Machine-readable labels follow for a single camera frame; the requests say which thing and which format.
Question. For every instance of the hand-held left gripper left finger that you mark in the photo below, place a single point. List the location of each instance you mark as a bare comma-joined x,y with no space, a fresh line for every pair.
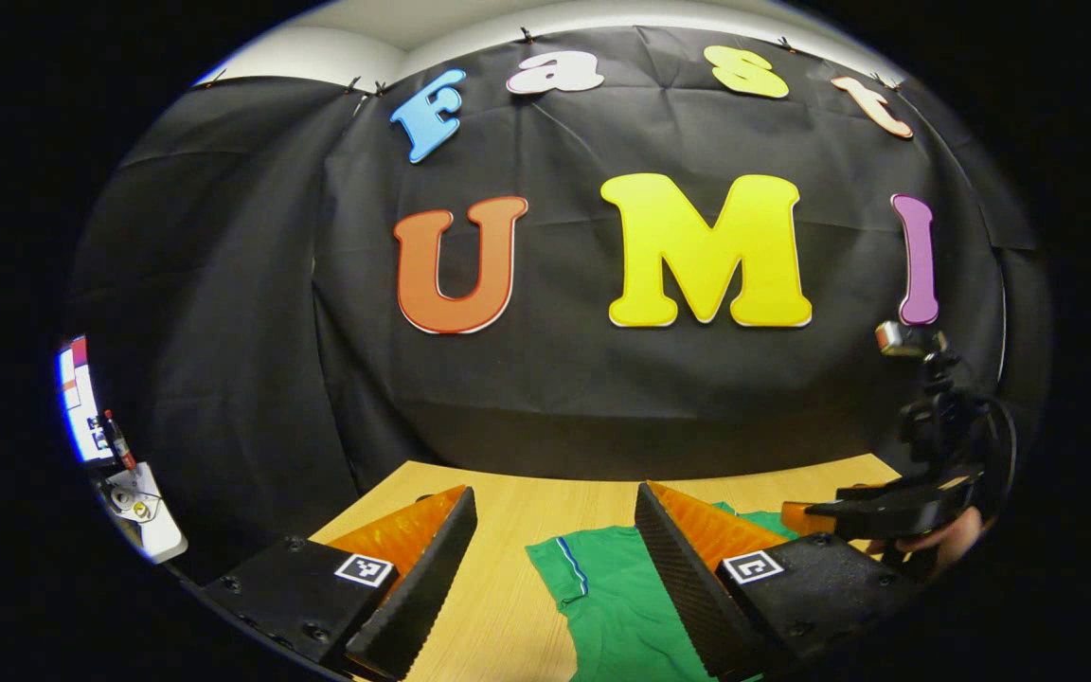
422,587

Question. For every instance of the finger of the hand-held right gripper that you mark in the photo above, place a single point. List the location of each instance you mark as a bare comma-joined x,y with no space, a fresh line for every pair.
886,516

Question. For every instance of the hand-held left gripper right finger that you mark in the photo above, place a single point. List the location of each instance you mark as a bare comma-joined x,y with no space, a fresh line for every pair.
683,578

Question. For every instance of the green T-shirt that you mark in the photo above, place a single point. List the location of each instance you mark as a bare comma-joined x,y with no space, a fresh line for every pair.
621,606

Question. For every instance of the black backdrop cloth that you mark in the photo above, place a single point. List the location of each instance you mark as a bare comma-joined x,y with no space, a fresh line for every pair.
602,398

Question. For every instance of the white device box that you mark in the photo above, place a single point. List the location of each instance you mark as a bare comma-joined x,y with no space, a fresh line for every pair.
152,516

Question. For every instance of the lit monitor screen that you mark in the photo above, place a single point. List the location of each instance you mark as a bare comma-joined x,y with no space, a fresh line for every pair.
80,398

